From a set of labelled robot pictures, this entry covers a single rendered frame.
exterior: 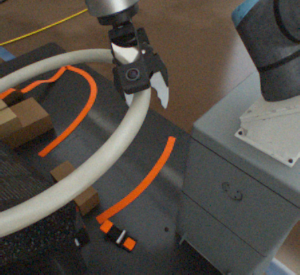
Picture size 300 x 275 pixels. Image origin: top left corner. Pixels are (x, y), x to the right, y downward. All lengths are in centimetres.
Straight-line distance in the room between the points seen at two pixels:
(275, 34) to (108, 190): 129
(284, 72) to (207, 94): 158
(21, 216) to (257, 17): 67
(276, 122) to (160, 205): 102
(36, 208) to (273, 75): 66
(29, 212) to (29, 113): 173
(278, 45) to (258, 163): 32
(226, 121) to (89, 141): 123
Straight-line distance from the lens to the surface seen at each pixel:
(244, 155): 89
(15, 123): 199
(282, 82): 83
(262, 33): 80
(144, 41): 51
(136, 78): 44
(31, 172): 116
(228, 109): 100
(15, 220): 41
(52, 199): 40
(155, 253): 159
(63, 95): 238
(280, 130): 84
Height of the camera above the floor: 152
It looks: 48 degrees down
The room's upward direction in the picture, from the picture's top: straight up
